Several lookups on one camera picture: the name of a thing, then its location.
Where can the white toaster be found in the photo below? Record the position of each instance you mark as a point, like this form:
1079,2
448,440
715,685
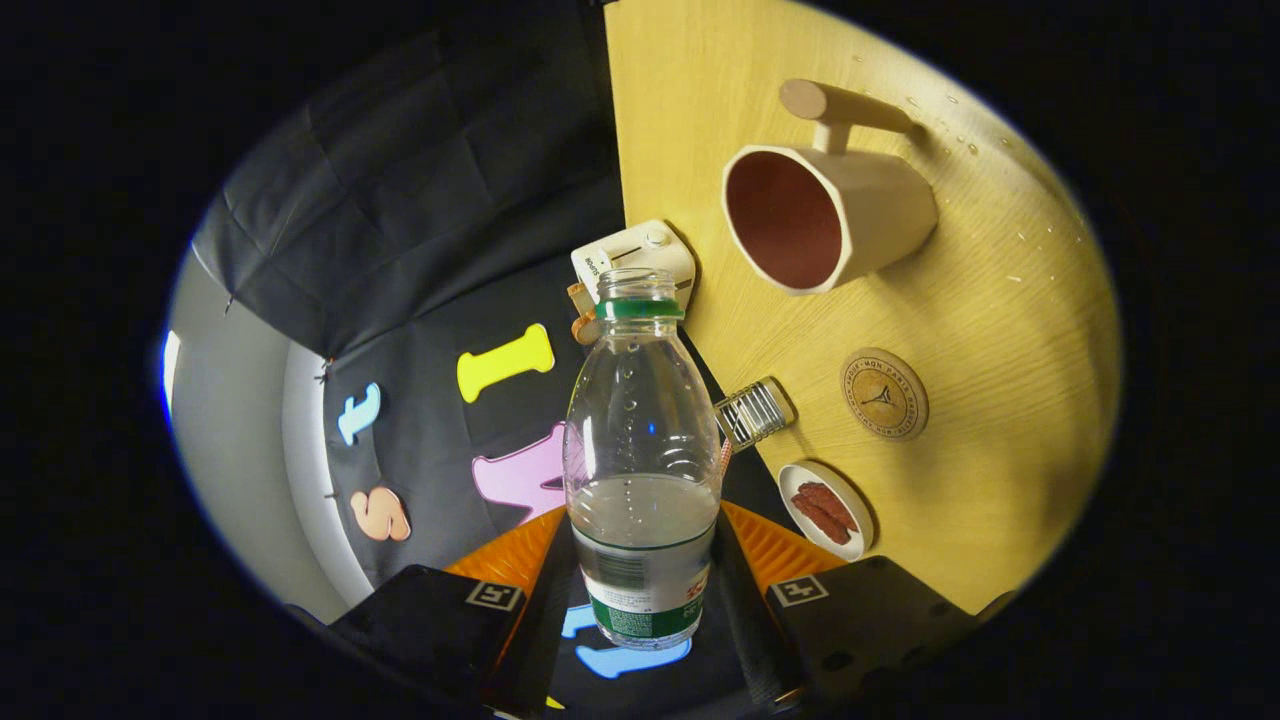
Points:
640,250

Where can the black backdrop cloth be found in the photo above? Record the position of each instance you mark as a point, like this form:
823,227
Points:
400,220

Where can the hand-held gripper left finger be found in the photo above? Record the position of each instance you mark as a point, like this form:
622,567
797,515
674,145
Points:
530,640

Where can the round cork coaster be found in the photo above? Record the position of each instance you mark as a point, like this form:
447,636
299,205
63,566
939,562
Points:
884,394

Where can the white round plate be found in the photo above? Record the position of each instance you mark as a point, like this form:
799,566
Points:
860,540

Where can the toasted bread slice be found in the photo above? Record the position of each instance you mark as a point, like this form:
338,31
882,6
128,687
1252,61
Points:
584,320

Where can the wooden table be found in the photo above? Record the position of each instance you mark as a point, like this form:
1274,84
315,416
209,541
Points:
1000,320

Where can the clear plastic juice bottle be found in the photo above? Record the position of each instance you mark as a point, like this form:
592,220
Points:
640,560

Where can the brown meat patty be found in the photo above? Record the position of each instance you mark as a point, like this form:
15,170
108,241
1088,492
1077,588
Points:
832,505
815,520

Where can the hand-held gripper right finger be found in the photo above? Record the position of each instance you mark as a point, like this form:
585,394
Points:
745,620

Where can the striped paper straw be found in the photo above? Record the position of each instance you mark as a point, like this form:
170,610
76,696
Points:
725,456

